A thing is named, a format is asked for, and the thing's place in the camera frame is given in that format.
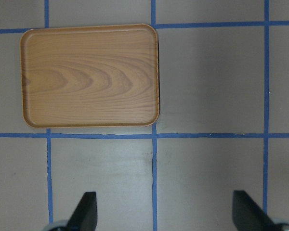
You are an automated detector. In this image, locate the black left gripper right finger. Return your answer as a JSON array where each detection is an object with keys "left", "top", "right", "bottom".
[{"left": 232, "top": 190, "right": 275, "bottom": 231}]

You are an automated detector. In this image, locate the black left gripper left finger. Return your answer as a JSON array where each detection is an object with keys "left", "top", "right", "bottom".
[{"left": 66, "top": 192, "right": 97, "bottom": 231}]

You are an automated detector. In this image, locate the wooden serving tray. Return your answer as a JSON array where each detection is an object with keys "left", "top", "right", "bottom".
[{"left": 20, "top": 24, "right": 160, "bottom": 128}]

